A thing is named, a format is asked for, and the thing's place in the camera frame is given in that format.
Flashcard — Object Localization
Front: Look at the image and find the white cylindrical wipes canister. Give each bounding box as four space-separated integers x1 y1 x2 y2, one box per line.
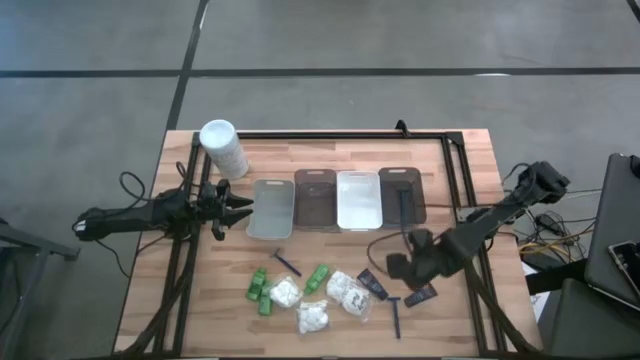
198 118 250 181

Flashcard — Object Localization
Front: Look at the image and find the grey metal stand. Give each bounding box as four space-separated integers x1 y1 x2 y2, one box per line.
0 217 81 360

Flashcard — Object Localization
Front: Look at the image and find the blue disposable razor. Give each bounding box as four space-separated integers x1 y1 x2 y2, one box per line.
397 188 416 231
269 248 303 278
386 295 403 340

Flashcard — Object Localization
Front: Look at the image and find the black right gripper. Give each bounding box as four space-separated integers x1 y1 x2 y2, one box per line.
386 228 454 293

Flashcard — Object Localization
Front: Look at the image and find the white paper sheet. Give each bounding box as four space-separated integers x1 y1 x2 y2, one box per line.
522 262 545 322

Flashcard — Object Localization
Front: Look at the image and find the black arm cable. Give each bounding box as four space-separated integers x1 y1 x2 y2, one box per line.
93 160 192 279
366 230 416 275

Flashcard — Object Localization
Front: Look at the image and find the black aluminium table frame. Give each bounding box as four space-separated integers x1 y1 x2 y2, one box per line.
114 130 544 357

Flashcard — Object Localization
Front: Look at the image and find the light translucent plastic bin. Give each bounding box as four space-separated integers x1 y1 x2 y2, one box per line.
244 178 296 240

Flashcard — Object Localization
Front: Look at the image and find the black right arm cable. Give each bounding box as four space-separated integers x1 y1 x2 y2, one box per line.
366 230 416 275

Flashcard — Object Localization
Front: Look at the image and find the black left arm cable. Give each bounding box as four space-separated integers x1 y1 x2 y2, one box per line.
93 160 192 279

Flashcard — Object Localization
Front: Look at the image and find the brown translucent plastic bin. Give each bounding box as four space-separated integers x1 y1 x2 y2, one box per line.
292 168 339 232

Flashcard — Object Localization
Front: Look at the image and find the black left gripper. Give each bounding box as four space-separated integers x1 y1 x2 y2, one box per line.
197 178 255 242

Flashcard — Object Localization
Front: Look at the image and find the black power adapter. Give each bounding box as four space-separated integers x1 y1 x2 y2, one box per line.
534 213 564 236

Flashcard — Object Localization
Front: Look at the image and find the printed bag of cotton balls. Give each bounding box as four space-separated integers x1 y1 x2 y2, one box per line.
342 284 375 321

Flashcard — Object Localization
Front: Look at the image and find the white plastic bin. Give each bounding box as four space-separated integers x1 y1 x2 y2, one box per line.
335 169 384 232

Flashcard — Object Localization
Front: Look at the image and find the yellow cable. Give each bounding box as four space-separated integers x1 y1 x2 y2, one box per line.
517 233 596 255

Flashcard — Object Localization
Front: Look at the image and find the small green bottle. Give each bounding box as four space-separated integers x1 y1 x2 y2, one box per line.
257 280 275 317
303 263 331 296
245 267 268 302

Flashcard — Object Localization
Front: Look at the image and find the black smartphone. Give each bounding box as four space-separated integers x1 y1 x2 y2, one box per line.
607 239 640 301

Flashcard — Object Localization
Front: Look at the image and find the black sachet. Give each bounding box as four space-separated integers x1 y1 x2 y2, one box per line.
356 267 390 302
403 282 439 309

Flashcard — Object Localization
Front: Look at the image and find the dark smoky plastic bin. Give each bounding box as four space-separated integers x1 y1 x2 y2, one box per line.
377 166 428 230

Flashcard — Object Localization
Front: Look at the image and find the grey laptop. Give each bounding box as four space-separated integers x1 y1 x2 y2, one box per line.
583 152 640 311

